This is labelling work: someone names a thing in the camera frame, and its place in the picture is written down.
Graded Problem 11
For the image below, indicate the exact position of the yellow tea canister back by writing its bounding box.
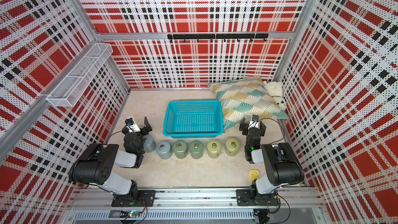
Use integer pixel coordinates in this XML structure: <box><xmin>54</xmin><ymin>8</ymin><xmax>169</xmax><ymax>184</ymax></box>
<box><xmin>226</xmin><ymin>137</ymin><xmax>240</xmax><ymax>157</ymax></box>

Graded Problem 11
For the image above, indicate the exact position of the yellow tea canister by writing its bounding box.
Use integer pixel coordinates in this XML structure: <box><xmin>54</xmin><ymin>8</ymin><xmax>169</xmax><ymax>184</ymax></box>
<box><xmin>226</xmin><ymin>137</ymin><xmax>240</xmax><ymax>157</ymax></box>
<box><xmin>207</xmin><ymin>140</ymin><xmax>222</xmax><ymax>159</ymax></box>

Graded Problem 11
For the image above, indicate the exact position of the yellow tea canister front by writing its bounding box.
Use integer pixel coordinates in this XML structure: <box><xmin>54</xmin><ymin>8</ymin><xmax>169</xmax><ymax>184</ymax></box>
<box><xmin>207</xmin><ymin>140</ymin><xmax>222</xmax><ymax>159</ymax></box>

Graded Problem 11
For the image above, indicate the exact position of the green tea canister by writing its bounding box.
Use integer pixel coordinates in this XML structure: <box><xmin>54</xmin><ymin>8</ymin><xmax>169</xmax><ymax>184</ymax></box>
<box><xmin>189</xmin><ymin>140</ymin><xmax>204</xmax><ymax>159</ymax></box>
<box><xmin>173</xmin><ymin>140</ymin><xmax>188</xmax><ymax>159</ymax></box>

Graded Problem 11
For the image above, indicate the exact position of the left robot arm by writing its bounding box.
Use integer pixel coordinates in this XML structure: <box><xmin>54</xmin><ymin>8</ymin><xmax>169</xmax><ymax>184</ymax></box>
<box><xmin>68</xmin><ymin>117</ymin><xmax>156</xmax><ymax>208</ymax></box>

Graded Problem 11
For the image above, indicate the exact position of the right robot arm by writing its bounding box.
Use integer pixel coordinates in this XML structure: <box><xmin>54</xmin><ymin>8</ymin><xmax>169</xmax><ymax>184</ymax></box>
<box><xmin>236</xmin><ymin>116</ymin><xmax>304</xmax><ymax>206</ymax></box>

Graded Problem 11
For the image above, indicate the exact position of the teal plastic basket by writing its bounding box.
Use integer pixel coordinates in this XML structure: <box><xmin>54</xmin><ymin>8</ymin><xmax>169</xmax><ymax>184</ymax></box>
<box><xmin>163</xmin><ymin>100</ymin><xmax>224</xmax><ymax>139</ymax></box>

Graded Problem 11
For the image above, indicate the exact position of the geometric fan pattern pillow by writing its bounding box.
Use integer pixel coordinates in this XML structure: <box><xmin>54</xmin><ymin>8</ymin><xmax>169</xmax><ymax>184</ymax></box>
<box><xmin>209</xmin><ymin>76</ymin><xmax>288</xmax><ymax>130</ymax></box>

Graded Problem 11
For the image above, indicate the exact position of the white plush toy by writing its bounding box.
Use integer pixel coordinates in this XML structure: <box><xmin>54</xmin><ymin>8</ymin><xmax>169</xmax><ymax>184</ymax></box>
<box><xmin>263</xmin><ymin>82</ymin><xmax>287</xmax><ymax>111</ymax></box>

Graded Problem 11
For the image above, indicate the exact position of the small yellow object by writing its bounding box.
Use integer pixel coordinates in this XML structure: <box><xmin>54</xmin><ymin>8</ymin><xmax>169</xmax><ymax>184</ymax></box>
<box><xmin>248</xmin><ymin>169</ymin><xmax>260</xmax><ymax>181</ymax></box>

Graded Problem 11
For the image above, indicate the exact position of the green circuit board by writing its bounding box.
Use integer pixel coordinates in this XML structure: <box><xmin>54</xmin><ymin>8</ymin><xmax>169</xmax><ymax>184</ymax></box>
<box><xmin>119</xmin><ymin>211</ymin><xmax>141</xmax><ymax>219</ymax></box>

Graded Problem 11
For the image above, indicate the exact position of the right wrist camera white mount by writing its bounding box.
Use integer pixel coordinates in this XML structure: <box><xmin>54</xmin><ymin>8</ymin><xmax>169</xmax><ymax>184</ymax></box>
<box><xmin>248</xmin><ymin>115</ymin><xmax>260</xmax><ymax>129</ymax></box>

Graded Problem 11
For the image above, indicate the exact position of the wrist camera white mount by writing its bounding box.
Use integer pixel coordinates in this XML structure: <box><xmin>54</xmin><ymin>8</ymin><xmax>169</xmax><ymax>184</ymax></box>
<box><xmin>248</xmin><ymin>115</ymin><xmax>260</xmax><ymax>129</ymax></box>
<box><xmin>125</xmin><ymin>117</ymin><xmax>141</xmax><ymax>133</ymax></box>

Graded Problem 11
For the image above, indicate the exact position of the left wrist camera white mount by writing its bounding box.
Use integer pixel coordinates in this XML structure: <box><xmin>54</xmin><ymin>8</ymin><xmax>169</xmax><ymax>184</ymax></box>
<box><xmin>125</xmin><ymin>117</ymin><xmax>141</xmax><ymax>133</ymax></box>

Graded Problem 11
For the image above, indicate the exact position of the white wire mesh shelf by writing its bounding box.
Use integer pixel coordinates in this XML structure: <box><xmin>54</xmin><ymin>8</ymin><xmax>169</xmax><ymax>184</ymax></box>
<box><xmin>46</xmin><ymin>43</ymin><xmax>113</xmax><ymax>107</ymax></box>

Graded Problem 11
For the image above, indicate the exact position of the black wall hook rail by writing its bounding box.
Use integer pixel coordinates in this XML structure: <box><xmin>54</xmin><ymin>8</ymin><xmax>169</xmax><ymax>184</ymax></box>
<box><xmin>167</xmin><ymin>33</ymin><xmax>269</xmax><ymax>41</ymax></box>

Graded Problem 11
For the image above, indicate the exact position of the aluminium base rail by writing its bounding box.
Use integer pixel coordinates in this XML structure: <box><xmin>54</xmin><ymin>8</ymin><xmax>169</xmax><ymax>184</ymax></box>
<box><xmin>62</xmin><ymin>187</ymin><xmax>330</xmax><ymax>224</ymax></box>

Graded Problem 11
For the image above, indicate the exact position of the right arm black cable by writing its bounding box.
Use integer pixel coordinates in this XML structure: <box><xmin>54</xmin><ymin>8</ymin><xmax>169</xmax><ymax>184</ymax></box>
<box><xmin>257</xmin><ymin>117</ymin><xmax>291</xmax><ymax>215</ymax></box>

